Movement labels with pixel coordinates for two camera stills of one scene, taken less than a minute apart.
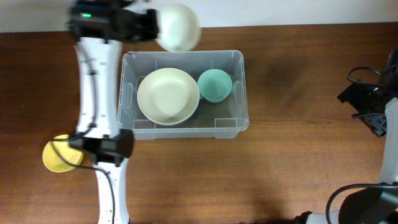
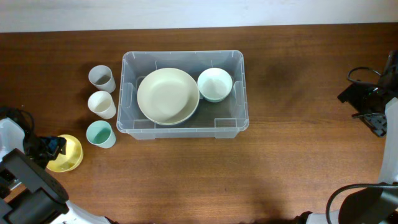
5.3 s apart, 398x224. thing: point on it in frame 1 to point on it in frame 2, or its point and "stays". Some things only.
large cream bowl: x=168 y=96 stays
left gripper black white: x=155 y=33 to x=55 y=145
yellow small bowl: x=54 y=162 stays
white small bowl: x=180 y=28 to x=214 y=84
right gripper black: x=353 y=96 stays
